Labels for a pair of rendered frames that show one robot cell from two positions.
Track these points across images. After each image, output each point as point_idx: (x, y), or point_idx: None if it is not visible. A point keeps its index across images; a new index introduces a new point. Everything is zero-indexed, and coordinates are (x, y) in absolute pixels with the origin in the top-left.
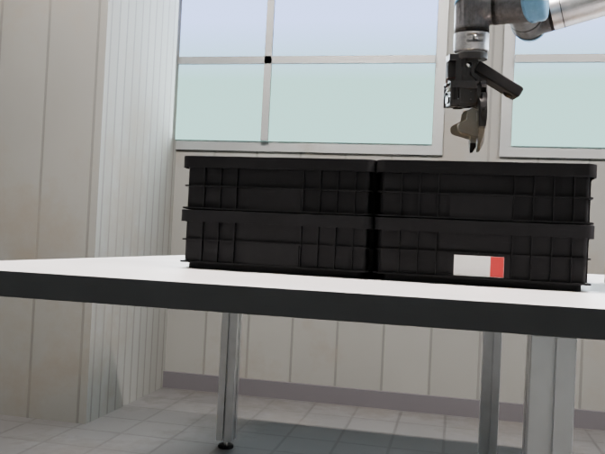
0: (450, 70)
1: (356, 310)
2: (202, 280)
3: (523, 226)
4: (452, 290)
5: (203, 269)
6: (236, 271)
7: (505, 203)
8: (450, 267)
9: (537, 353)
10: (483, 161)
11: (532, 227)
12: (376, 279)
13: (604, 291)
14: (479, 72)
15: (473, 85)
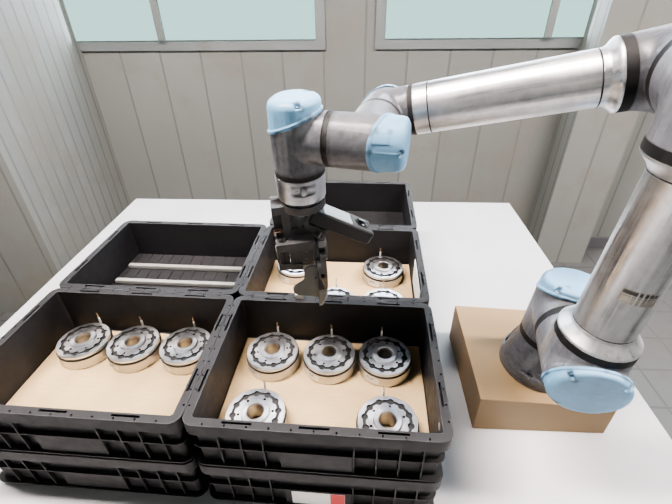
0: (277, 220)
1: None
2: None
3: (364, 481)
4: None
5: (23, 501)
6: (60, 499)
7: (343, 462)
8: (289, 497)
9: None
10: (312, 434)
11: (374, 482)
12: (214, 501)
13: (446, 474)
14: (315, 224)
15: (307, 246)
